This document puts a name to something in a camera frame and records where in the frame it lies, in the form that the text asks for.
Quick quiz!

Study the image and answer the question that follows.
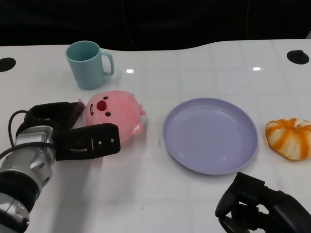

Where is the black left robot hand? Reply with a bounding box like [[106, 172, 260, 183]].
[[24, 101, 121, 162]]

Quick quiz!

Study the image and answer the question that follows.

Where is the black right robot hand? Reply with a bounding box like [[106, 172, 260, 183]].
[[215, 172, 311, 233]]

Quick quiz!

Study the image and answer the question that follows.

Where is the pink plush beaver doll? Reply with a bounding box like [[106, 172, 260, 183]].
[[77, 90, 147, 144]]

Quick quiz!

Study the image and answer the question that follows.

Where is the lilac plastic plate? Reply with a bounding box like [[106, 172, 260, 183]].
[[162, 97, 259, 176]]

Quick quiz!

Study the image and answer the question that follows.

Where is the orange striped bread toy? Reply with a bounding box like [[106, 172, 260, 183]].
[[264, 118, 311, 161]]

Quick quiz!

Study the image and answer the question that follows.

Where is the teal plastic mug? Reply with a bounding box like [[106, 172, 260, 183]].
[[65, 40, 115, 90]]

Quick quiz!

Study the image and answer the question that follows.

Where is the black table cable grommet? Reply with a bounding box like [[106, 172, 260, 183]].
[[0, 57, 17, 72], [286, 50, 310, 65]]

